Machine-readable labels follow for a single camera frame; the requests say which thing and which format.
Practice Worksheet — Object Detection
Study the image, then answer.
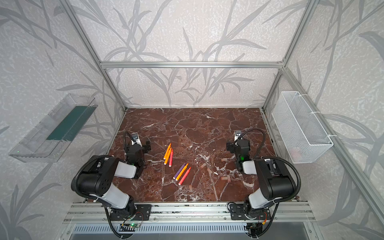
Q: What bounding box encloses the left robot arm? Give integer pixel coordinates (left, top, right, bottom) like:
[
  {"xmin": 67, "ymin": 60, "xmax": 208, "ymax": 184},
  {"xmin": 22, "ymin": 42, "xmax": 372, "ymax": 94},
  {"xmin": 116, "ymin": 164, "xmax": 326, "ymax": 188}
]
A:
[{"xmin": 71, "ymin": 141, "xmax": 151, "ymax": 221}]

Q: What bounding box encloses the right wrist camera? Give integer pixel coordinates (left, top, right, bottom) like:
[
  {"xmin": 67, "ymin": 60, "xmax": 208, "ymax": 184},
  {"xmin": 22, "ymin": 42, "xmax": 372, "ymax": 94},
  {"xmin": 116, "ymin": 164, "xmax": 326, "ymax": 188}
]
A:
[{"xmin": 234, "ymin": 130, "xmax": 242, "ymax": 142}]

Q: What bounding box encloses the white wire mesh basket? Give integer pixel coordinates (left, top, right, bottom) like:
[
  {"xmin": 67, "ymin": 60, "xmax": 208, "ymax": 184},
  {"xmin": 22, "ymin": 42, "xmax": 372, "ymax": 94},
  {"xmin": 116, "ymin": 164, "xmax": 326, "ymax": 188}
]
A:
[{"xmin": 272, "ymin": 91, "xmax": 334, "ymax": 164}]

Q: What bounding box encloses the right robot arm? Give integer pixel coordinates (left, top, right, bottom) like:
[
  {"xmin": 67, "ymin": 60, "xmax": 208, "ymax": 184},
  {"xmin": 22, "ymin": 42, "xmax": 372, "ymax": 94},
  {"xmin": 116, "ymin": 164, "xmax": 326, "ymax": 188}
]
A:
[{"xmin": 226, "ymin": 139, "xmax": 302, "ymax": 222}]

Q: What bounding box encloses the pink marker group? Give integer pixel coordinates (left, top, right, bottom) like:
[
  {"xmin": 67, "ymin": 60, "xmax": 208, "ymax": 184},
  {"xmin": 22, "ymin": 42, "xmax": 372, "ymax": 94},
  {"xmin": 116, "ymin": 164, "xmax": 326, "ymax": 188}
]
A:
[
  {"xmin": 169, "ymin": 149, "xmax": 174, "ymax": 167},
  {"xmin": 179, "ymin": 167, "xmax": 191, "ymax": 186}
]

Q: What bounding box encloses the orange marker far left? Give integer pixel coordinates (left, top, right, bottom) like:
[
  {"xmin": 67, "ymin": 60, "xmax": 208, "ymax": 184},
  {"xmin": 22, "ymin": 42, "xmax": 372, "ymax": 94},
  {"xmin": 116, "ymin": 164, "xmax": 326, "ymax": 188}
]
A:
[{"xmin": 164, "ymin": 143, "xmax": 172, "ymax": 160}]

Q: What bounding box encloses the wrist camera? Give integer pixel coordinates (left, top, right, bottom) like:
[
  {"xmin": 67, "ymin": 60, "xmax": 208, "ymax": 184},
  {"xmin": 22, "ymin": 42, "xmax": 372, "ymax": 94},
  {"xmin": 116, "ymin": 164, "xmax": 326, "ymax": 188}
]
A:
[
  {"xmin": 131, "ymin": 133, "xmax": 142, "ymax": 146},
  {"xmin": 234, "ymin": 130, "xmax": 242, "ymax": 142}
]

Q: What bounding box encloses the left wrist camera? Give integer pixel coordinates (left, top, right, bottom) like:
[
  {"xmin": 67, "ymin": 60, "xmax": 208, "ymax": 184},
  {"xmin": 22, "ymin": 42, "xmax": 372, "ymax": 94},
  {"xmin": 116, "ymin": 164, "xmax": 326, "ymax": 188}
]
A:
[{"xmin": 131, "ymin": 133, "xmax": 142, "ymax": 146}]

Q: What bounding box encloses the aluminium frame crossbar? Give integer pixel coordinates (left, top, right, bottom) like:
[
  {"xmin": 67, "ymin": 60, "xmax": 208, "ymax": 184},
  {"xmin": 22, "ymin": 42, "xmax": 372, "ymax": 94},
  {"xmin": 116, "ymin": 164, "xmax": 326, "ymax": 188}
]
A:
[{"xmin": 100, "ymin": 61, "xmax": 283, "ymax": 69}]

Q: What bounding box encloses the purple marker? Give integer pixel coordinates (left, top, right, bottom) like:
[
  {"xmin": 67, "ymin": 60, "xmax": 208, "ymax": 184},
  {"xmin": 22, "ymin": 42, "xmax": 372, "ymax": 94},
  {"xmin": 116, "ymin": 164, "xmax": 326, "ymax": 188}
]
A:
[{"xmin": 173, "ymin": 163, "xmax": 186, "ymax": 180}]

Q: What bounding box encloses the orange marker group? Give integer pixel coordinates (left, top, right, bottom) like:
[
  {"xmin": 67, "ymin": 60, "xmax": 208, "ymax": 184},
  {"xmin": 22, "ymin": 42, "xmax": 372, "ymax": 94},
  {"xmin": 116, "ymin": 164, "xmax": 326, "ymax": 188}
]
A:
[{"xmin": 176, "ymin": 164, "xmax": 189, "ymax": 181}]

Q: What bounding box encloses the clear plastic wall tray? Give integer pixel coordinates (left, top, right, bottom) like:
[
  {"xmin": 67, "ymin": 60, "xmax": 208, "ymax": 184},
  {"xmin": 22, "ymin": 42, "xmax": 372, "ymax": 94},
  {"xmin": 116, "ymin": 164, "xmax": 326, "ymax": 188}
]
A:
[{"xmin": 9, "ymin": 94, "xmax": 98, "ymax": 163}]

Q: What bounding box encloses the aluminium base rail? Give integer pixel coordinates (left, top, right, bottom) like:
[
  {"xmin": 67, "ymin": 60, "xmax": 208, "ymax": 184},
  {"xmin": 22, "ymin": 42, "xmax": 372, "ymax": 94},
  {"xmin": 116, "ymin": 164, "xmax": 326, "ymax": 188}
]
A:
[{"xmin": 63, "ymin": 202, "xmax": 316, "ymax": 224}]

